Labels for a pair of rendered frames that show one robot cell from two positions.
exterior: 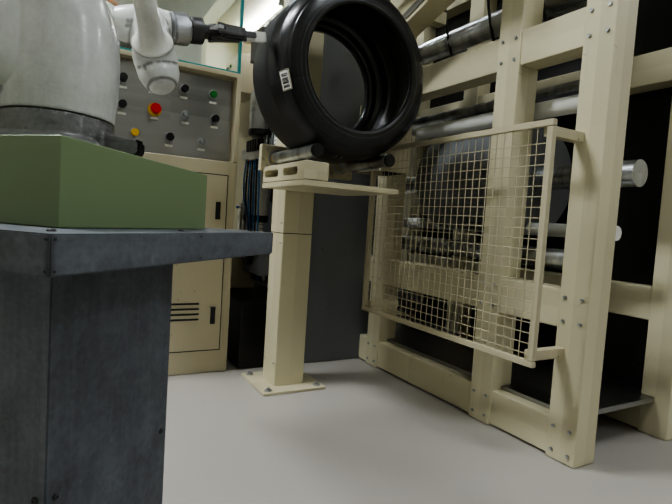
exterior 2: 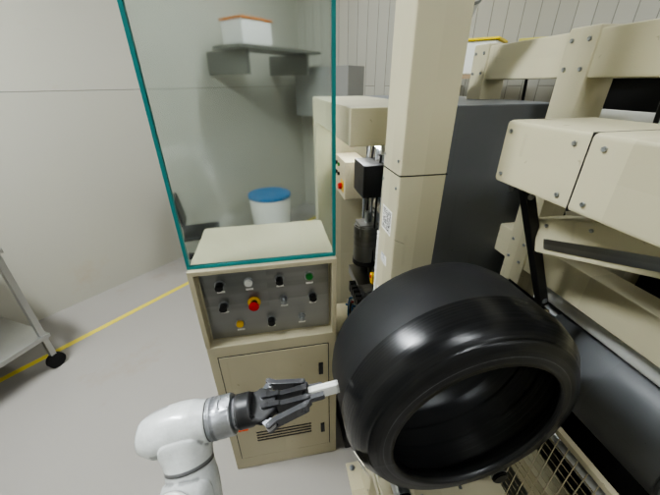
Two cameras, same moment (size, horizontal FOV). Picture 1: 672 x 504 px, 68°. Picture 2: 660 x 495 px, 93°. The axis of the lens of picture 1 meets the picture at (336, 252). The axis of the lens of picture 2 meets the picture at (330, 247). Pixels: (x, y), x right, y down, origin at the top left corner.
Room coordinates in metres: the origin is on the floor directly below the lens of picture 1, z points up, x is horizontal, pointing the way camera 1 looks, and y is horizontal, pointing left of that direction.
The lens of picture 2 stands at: (1.14, 0.12, 1.87)
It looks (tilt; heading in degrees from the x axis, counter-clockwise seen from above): 28 degrees down; 20
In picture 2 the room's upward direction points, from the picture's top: straight up
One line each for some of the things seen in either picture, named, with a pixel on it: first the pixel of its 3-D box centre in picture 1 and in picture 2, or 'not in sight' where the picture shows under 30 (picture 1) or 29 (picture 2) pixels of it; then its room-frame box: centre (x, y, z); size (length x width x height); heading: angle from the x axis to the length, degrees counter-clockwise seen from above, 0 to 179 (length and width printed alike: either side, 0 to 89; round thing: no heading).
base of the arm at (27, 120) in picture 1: (70, 139); not in sight; (0.75, 0.41, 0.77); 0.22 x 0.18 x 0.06; 85
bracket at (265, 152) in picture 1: (308, 163); not in sight; (1.97, 0.13, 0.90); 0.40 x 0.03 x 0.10; 120
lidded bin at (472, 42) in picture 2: not in sight; (471, 58); (4.77, -0.01, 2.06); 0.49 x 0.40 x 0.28; 74
